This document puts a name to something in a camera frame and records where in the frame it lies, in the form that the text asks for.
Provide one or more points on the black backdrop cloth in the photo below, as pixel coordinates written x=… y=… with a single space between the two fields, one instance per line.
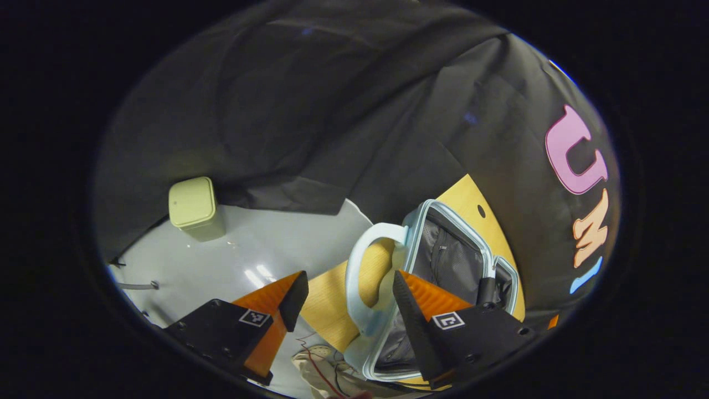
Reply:
x=304 y=111

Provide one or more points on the white perforated shoe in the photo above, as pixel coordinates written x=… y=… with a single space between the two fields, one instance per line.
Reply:
x=320 y=352

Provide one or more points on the person's beige trousers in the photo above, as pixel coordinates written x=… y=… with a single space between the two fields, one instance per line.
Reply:
x=354 y=382

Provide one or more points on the grey metal rod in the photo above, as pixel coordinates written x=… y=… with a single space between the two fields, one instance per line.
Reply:
x=138 y=286

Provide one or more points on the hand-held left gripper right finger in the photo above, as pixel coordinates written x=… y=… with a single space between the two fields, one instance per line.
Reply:
x=421 y=327

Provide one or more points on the light blue suitcase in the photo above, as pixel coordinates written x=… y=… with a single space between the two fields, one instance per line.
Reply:
x=454 y=260

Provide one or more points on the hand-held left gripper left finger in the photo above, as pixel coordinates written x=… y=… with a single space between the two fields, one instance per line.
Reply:
x=221 y=327

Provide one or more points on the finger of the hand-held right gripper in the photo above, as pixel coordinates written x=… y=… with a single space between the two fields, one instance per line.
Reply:
x=553 y=321

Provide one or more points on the light green lidded bin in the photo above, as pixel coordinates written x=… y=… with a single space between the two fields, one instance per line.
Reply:
x=193 y=208

